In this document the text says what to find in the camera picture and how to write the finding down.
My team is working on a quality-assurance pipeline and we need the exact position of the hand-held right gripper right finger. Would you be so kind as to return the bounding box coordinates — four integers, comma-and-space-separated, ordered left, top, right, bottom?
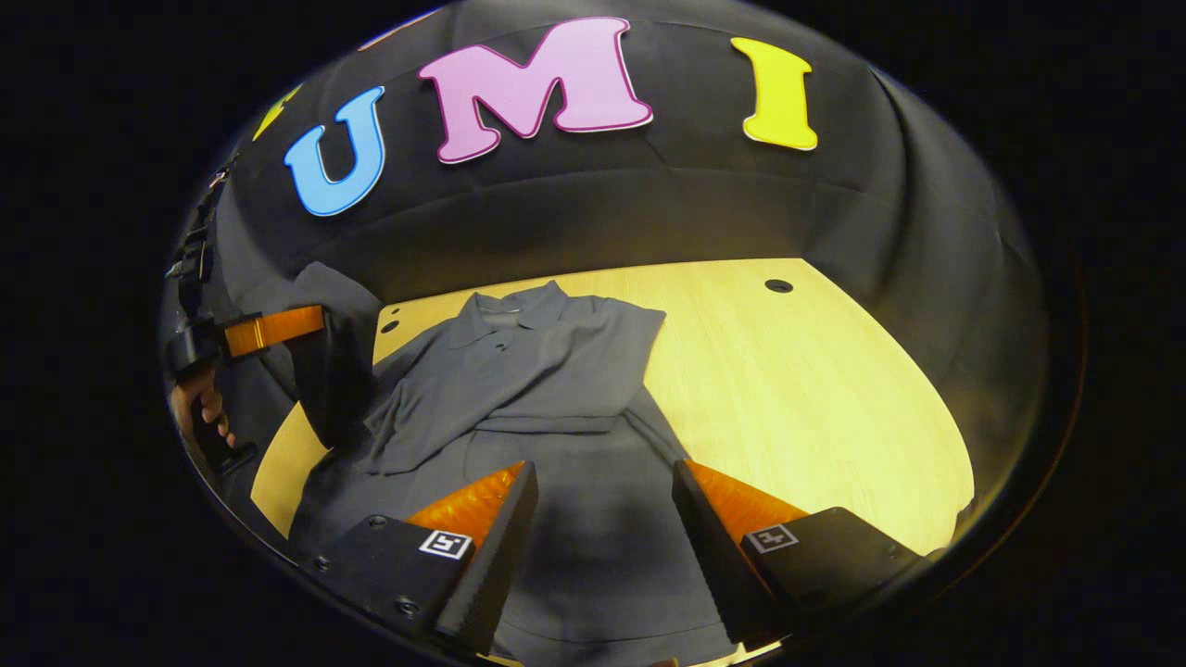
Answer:
672, 459, 932, 649

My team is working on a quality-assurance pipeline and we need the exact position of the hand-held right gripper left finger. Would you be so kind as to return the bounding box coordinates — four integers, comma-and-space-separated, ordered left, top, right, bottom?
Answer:
296, 460, 540, 655

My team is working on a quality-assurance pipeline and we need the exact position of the grey polo shirt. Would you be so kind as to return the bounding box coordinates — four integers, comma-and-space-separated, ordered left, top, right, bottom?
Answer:
239, 262, 742, 667

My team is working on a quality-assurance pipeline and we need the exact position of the black backdrop cloth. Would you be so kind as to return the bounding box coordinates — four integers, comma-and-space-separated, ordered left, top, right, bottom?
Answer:
158, 0, 1053, 520

